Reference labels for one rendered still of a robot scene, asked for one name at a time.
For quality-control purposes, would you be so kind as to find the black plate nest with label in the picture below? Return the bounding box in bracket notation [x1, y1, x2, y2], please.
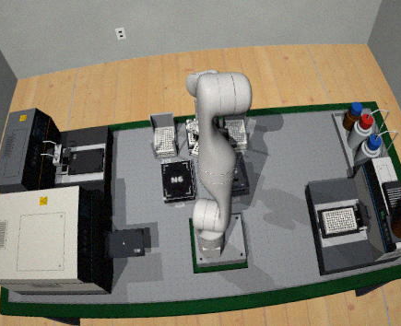
[160, 160, 195, 204]

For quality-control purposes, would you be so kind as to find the blue bottle cap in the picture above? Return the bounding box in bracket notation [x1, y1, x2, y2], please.
[368, 134, 382, 150]
[350, 102, 363, 115]

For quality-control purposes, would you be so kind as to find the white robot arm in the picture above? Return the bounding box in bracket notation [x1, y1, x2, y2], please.
[186, 69, 253, 258]

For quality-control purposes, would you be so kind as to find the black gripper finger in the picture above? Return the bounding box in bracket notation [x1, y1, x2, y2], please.
[189, 118, 199, 142]
[219, 128, 230, 141]

